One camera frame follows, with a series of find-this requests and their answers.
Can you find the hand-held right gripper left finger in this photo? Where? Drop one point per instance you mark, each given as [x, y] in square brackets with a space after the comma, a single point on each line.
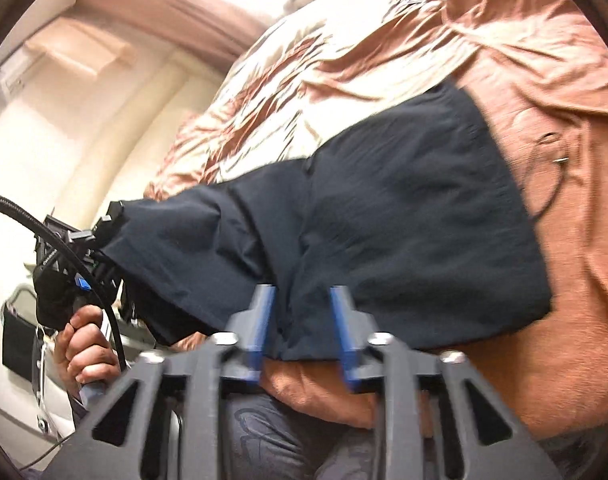
[256, 330]

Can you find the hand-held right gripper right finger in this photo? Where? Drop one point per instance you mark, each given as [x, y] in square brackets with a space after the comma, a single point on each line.
[341, 330]

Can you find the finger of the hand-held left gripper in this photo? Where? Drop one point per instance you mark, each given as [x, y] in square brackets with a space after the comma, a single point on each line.
[111, 222]

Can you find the black pants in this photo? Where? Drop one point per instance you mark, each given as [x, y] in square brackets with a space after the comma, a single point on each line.
[384, 220]

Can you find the person's left hand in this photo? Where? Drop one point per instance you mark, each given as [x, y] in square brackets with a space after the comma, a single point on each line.
[84, 350]

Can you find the black box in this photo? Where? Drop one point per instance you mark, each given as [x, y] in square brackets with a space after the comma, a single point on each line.
[19, 340]

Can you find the person's grey trousers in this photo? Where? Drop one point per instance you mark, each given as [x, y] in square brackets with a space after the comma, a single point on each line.
[284, 440]

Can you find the pink-brown curtain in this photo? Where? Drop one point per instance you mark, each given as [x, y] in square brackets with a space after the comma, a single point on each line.
[184, 0]

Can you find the beige duvet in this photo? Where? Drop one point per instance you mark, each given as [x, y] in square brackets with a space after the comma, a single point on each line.
[344, 85]

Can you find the small metal clip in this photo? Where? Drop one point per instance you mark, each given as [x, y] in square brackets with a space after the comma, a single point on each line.
[561, 161]

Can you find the orange blanket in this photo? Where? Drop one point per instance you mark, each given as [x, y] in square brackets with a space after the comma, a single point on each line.
[559, 85]

